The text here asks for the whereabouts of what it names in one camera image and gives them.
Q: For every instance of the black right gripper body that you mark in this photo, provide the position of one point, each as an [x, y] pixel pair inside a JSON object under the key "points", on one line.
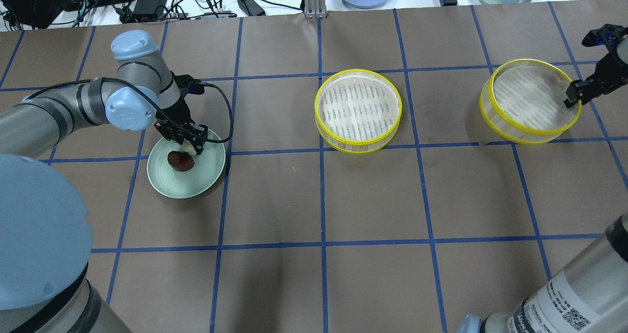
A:
{"points": [[602, 75]]}

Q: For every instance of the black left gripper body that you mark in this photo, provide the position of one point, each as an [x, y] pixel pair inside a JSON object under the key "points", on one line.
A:
{"points": [[177, 113]]}

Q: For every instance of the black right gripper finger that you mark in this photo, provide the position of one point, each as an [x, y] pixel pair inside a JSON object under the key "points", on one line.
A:
{"points": [[570, 102]]}

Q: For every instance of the yellow bamboo steamer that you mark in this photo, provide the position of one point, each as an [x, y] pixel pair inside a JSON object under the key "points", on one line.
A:
{"points": [[357, 111], [523, 102]]}

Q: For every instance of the white steamed bun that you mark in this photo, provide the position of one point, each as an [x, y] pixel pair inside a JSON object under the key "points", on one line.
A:
{"points": [[188, 148]]}

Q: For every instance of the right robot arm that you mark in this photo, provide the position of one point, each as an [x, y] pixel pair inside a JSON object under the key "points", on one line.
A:
{"points": [[589, 295]]}

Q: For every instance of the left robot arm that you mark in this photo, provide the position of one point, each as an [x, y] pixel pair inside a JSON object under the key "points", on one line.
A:
{"points": [[46, 241]]}

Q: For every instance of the dark red bun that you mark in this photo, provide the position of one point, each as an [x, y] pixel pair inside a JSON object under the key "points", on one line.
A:
{"points": [[180, 161]]}

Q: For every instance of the light green plate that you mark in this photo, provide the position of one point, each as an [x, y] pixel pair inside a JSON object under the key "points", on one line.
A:
{"points": [[174, 184]]}

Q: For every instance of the black power adapter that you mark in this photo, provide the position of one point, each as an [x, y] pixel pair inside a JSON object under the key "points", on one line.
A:
{"points": [[251, 8]]}

